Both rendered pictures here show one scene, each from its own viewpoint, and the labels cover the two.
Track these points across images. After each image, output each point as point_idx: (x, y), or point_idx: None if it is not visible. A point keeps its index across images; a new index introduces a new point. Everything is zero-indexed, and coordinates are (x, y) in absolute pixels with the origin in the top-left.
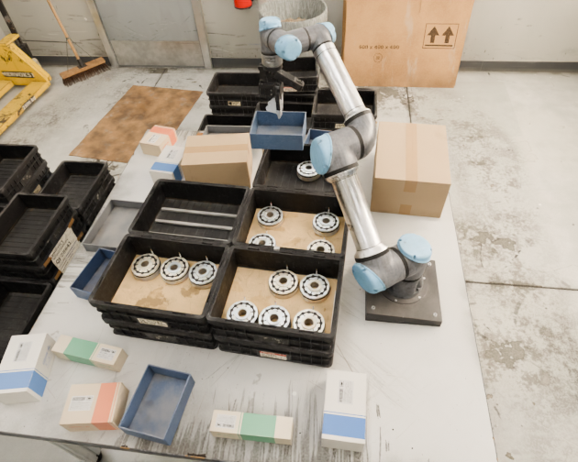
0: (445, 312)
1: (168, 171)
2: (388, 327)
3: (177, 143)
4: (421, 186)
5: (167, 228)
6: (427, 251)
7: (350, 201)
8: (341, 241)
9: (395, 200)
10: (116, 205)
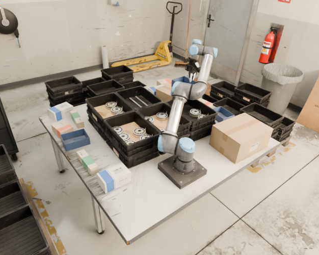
0: (189, 187)
1: (153, 90)
2: (161, 175)
3: None
4: (229, 139)
5: (130, 101)
6: (188, 146)
7: (172, 109)
8: None
9: (218, 142)
10: None
